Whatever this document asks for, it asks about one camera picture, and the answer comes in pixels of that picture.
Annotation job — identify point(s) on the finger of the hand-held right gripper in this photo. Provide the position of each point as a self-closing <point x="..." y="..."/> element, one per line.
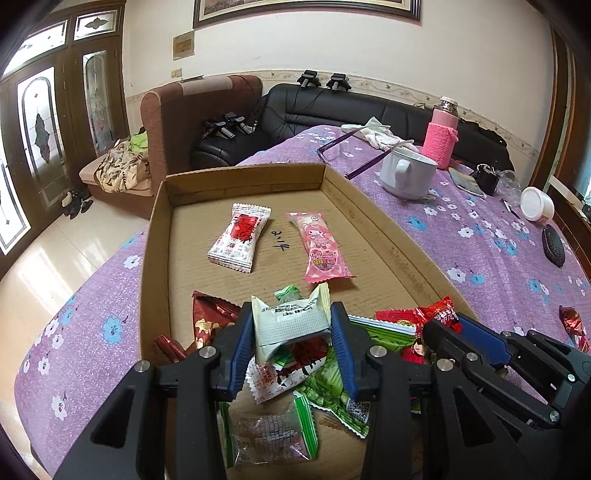
<point x="485" y="339"/>
<point x="443" y="337"/>

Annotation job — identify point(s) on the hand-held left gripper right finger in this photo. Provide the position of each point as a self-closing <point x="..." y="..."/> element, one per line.
<point x="344" y="355"/>

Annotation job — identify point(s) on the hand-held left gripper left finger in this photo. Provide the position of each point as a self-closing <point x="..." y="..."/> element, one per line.
<point x="240" y="350"/>

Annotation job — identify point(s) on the small red cartoon snack packet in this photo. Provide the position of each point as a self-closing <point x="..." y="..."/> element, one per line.
<point x="441" y="311"/>

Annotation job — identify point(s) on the red doll print snack packet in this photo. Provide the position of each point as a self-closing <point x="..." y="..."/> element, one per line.
<point x="415" y="346"/>

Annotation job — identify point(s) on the dark red foil candy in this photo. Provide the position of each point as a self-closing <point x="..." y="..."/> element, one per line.
<point x="212" y="318"/>

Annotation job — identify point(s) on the green white-edged snack packet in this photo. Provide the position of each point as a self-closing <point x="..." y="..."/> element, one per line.
<point x="383" y="330"/>

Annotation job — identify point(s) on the pale green snack packet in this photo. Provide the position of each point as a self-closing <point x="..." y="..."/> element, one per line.
<point x="291" y="323"/>

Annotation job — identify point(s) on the green twist candy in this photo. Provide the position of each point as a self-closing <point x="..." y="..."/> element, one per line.
<point x="288" y="294"/>

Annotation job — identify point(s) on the cardboard box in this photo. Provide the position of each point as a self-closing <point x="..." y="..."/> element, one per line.
<point x="194" y="258"/>

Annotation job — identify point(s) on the white red snack packet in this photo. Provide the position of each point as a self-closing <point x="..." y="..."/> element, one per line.
<point x="272" y="376"/>
<point x="238" y="237"/>

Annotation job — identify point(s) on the purple floral tablecloth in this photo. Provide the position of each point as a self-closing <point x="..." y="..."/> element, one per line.
<point x="461" y="258"/>

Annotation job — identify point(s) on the green clear snack packet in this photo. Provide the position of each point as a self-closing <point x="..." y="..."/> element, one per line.
<point x="272" y="429"/>

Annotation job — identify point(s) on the dark red triangular snack packet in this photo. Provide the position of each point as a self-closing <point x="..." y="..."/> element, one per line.
<point x="572" y="323"/>

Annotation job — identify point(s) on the pink cartoon snack packet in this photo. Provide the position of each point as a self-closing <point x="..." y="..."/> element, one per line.
<point x="321" y="247"/>

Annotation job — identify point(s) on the black patterned pouch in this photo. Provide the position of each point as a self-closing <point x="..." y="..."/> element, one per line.
<point x="554" y="247"/>

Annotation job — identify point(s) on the white plastic jar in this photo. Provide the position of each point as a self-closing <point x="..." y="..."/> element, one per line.
<point x="535" y="205"/>

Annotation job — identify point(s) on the small black pot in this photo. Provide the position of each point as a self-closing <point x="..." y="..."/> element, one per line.
<point x="487" y="180"/>

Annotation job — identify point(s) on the grey mug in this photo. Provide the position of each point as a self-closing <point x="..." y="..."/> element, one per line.
<point x="408" y="177"/>

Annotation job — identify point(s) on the purple eyeglasses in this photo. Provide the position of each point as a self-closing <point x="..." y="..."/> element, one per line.
<point x="369" y="162"/>

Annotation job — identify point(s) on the pink sleeved thermos flask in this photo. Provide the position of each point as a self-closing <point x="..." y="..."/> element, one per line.
<point x="441" y="138"/>

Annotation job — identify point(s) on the white cloth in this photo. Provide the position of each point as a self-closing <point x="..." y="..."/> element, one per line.
<point x="381" y="134"/>

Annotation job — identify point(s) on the black shoe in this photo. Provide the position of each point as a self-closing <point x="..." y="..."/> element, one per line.
<point x="84" y="206"/>
<point x="69" y="204"/>

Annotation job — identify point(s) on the floral cloth pile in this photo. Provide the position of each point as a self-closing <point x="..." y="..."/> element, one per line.
<point x="122" y="166"/>

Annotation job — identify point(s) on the black clamp tool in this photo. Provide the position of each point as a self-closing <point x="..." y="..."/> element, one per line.
<point x="228" y="124"/>
<point x="337" y="82"/>
<point x="308" y="79"/>

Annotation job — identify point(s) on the green cloth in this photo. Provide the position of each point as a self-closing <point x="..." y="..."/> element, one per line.
<point x="138" y="141"/>

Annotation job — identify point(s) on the black leather sofa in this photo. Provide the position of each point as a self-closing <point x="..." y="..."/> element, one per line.
<point x="323" y="110"/>

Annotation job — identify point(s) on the brown armchair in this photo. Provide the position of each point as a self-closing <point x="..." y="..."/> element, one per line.
<point x="194" y="106"/>

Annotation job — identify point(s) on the wooden cabinet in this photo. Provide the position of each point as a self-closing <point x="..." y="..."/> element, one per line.
<point x="561" y="92"/>

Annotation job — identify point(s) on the wooden glass door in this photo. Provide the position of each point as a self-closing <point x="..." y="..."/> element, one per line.
<point x="69" y="115"/>

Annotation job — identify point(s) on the framed picture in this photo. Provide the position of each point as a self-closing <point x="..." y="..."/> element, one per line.
<point x="304" y="18"/>

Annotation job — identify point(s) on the wall plaque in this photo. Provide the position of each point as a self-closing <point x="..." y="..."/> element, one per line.
<point x="183" y="46"/>

